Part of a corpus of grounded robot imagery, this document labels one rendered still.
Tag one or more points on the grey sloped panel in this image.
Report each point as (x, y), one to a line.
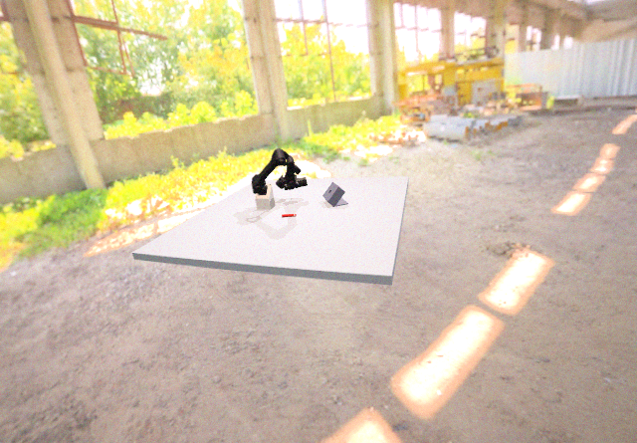
(333, 195)

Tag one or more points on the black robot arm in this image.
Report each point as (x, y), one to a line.
(278, 158)

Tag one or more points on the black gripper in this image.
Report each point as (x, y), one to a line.
(282, 180)

